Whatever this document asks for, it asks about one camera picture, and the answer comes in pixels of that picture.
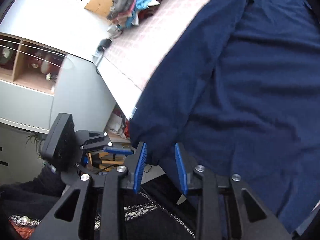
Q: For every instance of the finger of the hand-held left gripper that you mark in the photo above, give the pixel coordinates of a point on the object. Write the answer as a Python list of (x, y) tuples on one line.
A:
[(117, 150)]

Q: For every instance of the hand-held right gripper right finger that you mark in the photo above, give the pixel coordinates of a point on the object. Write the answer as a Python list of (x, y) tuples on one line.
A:
[(181, 172)]

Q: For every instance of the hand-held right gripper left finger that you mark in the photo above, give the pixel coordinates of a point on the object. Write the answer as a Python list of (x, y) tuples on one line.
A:
[(140, 167)]

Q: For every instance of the navy blue sweatshirt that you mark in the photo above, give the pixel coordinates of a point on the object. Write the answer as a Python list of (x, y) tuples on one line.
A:
[(250, 80)]

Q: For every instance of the person's left forearm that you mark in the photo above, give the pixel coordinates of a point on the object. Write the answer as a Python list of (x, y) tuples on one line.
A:
[(30, 187)]

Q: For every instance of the wooden stool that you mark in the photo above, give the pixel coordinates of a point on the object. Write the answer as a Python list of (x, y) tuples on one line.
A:
[(95, 160)]

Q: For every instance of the green potted plant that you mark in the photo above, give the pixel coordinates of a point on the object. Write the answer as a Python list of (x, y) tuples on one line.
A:
[(35, 140)]

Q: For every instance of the white bag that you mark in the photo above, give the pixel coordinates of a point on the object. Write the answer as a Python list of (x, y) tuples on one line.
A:
[(115, 122)]

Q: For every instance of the person's dark patterned clothing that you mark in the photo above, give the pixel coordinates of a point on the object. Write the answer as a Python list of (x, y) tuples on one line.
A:
[(155, 215)]

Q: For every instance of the white power strip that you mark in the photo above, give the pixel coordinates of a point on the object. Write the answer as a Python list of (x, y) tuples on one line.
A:
[(97, 56)]

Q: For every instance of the black power adapter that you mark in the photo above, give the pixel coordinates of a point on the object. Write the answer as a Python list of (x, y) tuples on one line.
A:
[(105, 43)]

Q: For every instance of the pink plaid blanket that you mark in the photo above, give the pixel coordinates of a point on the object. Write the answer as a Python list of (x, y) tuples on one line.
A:
[(155, 35)]

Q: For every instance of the folded pink garment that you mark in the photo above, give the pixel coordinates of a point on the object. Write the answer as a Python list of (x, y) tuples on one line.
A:
[(126, 13)]

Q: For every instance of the folded brown garment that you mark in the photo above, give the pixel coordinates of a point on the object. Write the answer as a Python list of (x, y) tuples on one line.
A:
[(155, 10)]

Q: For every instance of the wooden wall shelf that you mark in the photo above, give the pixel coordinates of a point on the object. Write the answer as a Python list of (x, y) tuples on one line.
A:
[(16, 67)]

